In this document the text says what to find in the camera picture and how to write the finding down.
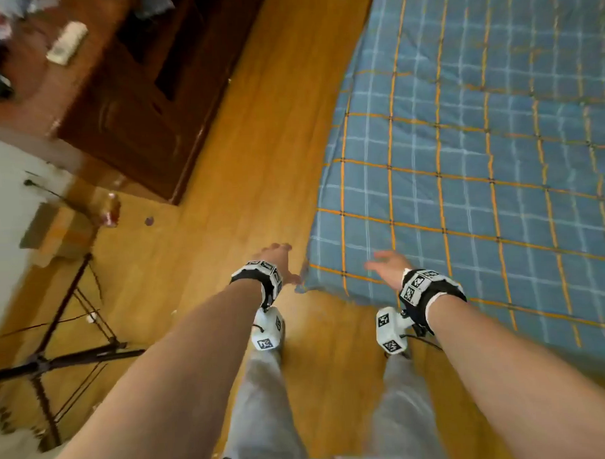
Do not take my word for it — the dark wooden cabinet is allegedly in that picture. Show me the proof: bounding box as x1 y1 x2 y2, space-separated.
0 0 278 211

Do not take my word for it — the clear bottle red label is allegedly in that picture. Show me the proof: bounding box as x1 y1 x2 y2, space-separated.
99 192 123 229

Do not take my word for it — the white black marker wrist camera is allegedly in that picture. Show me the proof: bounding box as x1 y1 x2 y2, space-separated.
228 259 288 353
374 266 470 356

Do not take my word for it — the person's leg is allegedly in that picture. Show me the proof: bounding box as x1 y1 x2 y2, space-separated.
207 345 309 459
366 351 450 459

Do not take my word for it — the grey remote control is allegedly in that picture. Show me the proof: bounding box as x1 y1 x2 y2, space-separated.
45 20 89 67

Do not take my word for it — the person's left forearm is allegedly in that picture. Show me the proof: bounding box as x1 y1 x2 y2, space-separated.
32 277 270 459

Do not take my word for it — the person's left leg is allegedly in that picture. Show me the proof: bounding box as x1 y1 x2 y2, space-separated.
207 345 309 459

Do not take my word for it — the blue plaid bed sheet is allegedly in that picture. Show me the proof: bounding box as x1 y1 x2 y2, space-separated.
285 0 605 372

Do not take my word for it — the person's right leg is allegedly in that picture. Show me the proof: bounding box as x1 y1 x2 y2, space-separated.
366 351 450 459

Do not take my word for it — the person's right hand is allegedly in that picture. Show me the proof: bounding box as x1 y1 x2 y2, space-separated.
364 249 416 293

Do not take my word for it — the brown cardboard box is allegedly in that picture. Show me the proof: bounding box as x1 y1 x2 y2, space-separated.
18 199 99 270

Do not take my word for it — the person's right forearm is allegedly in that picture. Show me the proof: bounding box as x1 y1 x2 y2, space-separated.
426 288 605 459

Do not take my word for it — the black tripod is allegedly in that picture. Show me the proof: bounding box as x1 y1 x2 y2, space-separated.
0 175 150 454

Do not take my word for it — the person's left hand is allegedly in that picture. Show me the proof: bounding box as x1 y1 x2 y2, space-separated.
251 242 303 288

